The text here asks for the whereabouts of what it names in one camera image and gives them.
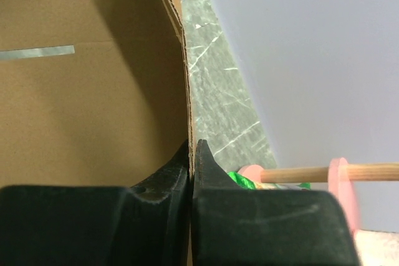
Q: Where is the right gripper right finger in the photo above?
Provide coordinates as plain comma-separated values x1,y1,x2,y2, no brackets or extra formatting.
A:
191,140,360,265

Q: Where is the green chips bag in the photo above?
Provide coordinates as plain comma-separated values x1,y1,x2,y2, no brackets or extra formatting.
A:
228,172,311,190

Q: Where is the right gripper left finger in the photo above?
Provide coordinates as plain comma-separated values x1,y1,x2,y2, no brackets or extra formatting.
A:
1,143,190,265

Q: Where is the pink three-tier shelf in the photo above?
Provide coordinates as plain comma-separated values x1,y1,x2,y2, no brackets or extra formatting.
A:
238,157,399,266

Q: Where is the brown cardboard box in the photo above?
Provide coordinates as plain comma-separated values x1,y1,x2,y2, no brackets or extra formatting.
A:
0,0,197,266

